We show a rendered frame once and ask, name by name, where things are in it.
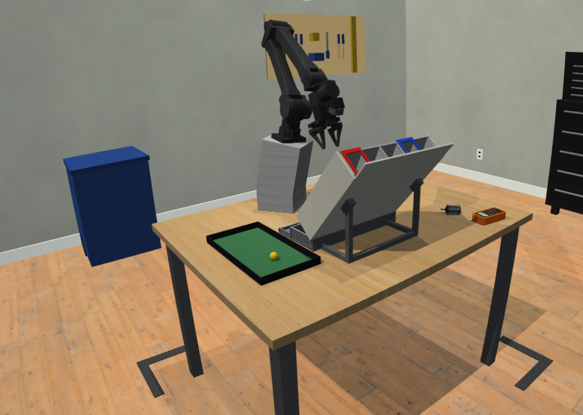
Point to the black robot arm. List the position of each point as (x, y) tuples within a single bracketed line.
[(278, 36)]

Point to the red square band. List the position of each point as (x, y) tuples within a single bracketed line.
[(354, 150)]

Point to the orange pocket multimeter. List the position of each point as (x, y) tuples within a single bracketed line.
[(488, 216)]

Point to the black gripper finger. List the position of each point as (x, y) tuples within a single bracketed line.
[(321, 131), (331, 132)]

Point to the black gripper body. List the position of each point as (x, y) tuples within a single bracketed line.
[(324, 122)]

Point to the green tray with black rim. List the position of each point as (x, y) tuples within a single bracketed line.
[(249, 247)]

